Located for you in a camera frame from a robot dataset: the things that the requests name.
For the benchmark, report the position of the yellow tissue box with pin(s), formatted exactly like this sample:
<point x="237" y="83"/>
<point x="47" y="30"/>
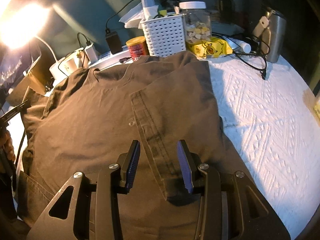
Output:
<point x="316" y="108"/>

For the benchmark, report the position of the white pill bottle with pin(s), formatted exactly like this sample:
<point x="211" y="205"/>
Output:
<point x="238" y="45"/>

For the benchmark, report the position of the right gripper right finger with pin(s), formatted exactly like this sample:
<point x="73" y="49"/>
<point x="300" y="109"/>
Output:
<point x="189" y="170"/>

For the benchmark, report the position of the white power strip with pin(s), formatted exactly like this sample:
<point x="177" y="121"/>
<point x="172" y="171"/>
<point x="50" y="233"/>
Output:
<point x="108" y="60"/>

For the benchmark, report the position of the red can yellow lid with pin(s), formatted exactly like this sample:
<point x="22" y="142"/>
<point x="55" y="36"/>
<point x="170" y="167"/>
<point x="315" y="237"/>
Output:
<point x="137" y="47"/>

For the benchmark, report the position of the brown t-shirt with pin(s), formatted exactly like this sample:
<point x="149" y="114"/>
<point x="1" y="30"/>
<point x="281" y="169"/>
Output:
<point x="92" y="117"/>

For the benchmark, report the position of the tablet with plastic wrap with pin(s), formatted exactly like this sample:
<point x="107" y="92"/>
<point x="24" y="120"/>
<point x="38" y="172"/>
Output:
<point x="16" y="65"/>

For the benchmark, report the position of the white charger plug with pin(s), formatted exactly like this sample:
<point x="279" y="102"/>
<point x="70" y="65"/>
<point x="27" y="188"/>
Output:
<point x="91" y="53"/>

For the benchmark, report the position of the white perforated basket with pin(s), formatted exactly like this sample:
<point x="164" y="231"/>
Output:
<point x="164" y="36"/>

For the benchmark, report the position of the white tissue bundle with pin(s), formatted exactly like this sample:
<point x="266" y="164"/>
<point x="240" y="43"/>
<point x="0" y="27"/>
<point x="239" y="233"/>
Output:
<point x="145" y="10"/>

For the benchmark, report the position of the black charger adapter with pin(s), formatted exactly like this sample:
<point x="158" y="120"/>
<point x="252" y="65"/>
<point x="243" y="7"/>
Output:
<point x="113" y="41"/>

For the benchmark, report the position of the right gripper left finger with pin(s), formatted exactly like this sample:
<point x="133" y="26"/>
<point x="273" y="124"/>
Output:
<point x="128" y="167"/>

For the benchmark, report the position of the white desk lamp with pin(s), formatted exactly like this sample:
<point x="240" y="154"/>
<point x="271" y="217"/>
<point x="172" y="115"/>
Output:
<point x="24" y="25"/>

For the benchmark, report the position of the stainless steel tumbler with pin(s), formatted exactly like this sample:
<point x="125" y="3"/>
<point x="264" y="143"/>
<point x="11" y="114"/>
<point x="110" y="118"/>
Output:
<point x="270" y="30"/>

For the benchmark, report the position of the yellow duck snack bag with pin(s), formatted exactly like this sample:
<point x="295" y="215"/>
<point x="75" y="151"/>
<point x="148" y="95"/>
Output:
<point x="215" y="48"/>

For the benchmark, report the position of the cardboard box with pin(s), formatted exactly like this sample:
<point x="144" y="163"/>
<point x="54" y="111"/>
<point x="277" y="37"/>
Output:
<point x="36" y="78"/>

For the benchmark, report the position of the clear jar white lid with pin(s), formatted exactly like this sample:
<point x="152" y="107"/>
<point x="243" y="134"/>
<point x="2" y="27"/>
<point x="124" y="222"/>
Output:
<point x="196" y="20"/>

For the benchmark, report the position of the person left hand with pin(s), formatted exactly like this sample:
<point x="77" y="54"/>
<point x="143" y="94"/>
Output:
<point x="7" y="146"/>

